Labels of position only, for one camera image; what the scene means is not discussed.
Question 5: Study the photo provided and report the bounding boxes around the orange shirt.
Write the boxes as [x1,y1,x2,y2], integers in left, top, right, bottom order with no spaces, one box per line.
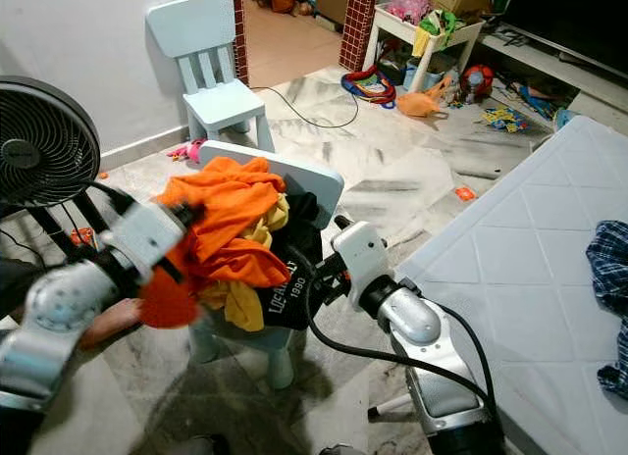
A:
[137,158,295,330]

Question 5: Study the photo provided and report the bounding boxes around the blue plaid shorts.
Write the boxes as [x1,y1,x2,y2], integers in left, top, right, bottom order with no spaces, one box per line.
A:
[587,220,628,397]

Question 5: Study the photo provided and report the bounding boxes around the person bare hand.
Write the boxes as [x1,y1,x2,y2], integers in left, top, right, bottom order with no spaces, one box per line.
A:
[80,298,148,351]

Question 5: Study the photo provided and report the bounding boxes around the black printed shirt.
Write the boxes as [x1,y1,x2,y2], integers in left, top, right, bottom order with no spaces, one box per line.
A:
[260,192,340,330]

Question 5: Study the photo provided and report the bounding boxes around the pale blue kids chair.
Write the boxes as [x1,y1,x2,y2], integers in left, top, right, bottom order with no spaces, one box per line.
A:
[145,0,276,154]
[186,141,346,392]

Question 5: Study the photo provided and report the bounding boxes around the yellow garment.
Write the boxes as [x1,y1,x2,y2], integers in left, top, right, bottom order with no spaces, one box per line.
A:
[201,195,293,333]

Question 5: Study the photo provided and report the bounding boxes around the pink floor toy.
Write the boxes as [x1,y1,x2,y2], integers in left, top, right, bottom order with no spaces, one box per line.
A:
[169,139,209,164]

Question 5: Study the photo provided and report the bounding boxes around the white plastic folding table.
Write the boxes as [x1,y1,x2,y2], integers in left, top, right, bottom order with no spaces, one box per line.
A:
[368,117,628,455]

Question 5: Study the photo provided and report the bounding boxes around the red round toy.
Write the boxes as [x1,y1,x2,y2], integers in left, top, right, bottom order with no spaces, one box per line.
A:
[459,65,497,103]

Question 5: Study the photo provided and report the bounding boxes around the white toy shelf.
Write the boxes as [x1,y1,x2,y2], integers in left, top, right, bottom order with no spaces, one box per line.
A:
[363,4,487,93]

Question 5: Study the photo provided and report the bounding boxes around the white TV stand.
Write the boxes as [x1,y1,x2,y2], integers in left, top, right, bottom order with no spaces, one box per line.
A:
[486,33,628,127]

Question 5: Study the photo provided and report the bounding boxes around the black floor fan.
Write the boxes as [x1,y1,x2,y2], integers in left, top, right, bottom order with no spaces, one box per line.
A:
[0,76,129,270]

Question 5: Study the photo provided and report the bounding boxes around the black television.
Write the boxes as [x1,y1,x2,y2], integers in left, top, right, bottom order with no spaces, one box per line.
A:
[500,0,628,74]

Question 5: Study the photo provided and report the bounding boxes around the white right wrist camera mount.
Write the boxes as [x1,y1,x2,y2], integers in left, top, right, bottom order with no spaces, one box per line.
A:
[332,222,393,309]

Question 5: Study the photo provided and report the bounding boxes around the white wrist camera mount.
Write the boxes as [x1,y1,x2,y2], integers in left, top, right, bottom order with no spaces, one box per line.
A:
[332,222,393,309]
[118,200,197,279]

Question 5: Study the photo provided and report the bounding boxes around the colourful ring toy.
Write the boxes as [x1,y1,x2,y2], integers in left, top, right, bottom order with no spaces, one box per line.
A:
[341,68,395,108]

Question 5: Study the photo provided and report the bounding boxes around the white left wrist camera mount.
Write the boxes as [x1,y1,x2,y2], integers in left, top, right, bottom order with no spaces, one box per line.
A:
[118,200,197,279]

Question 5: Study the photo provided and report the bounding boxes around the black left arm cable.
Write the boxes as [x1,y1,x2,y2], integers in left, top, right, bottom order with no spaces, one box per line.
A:
[93,178,160,217]

